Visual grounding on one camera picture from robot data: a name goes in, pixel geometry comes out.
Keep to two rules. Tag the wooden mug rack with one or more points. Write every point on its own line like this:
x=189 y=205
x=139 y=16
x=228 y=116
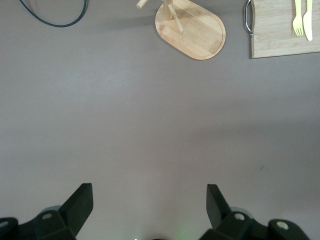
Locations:
x=200 y=37

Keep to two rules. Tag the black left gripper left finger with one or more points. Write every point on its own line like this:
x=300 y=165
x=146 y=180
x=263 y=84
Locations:
x=72 y=212

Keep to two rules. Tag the yellow plastic knife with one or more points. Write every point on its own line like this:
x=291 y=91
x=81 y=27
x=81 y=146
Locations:
x=308 y=25

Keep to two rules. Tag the wooden cutting board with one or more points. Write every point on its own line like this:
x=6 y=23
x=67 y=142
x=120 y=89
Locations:
x=275 y=37

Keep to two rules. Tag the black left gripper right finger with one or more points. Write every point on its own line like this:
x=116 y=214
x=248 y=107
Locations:
x=220 y=215

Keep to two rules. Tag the yellow plastic fork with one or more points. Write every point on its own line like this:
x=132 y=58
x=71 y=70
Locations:
x=297 y=17

